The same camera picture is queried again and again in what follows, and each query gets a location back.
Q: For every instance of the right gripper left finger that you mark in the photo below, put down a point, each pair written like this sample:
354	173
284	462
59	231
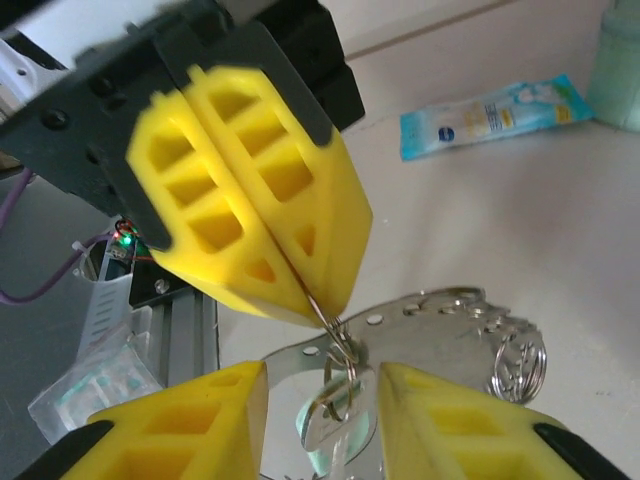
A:
200	450

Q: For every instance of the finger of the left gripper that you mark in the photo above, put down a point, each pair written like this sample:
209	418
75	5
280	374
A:
325	200
165	165

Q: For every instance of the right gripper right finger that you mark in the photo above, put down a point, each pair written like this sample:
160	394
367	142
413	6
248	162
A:
450	450

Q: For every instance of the clear plastic box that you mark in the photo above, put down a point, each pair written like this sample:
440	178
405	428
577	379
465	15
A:
100	385

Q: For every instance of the light blue wipes packet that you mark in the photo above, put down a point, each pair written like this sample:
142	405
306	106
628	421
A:
480	120

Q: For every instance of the mint green zip case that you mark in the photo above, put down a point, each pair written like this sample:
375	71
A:
617	75

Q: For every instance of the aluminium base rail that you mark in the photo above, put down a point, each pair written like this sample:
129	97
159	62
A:
185	340

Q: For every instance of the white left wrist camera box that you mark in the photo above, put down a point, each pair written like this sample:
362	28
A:
30	65

